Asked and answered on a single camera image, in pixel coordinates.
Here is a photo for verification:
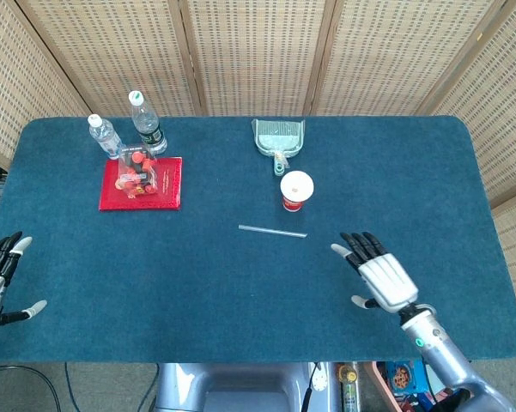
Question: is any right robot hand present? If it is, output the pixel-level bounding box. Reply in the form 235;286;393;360
330;231;420;313

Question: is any clear plastic straw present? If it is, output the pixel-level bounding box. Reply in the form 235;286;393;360
238;224;308;239

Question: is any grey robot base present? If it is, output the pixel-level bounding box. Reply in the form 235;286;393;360
152;362;343;412

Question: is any red paper cup white lid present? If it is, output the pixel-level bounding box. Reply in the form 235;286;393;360
280;170;315;214

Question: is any blue snack package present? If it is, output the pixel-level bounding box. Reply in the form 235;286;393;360
385;360;427;395

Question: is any pink storage bin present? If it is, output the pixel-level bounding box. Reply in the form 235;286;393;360
363;360;416;412

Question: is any yellow-green bottle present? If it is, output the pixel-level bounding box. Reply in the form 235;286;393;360
337;362;361;412

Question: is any green plastic dustpan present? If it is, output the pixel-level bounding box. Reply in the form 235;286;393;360
251;118;307;178

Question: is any clear box of red pieces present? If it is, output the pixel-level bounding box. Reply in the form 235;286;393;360
114;143;160;200

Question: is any small clear water bottle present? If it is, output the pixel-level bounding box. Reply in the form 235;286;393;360
87;113;124;161

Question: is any blue carpet table mat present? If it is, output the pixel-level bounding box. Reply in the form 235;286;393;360
0;115;516;365

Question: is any red hardcover book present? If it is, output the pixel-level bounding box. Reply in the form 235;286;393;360
98;156;184;212

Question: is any tall green-label water bottle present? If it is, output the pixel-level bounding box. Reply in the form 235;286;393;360
127;90;168;155

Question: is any black floor cable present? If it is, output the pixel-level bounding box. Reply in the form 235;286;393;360
0;363;64;412

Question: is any blue floor cable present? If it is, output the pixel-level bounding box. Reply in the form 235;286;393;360
63;362;83;412

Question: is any black base cable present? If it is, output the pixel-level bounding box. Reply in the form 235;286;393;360
300;362;324;412

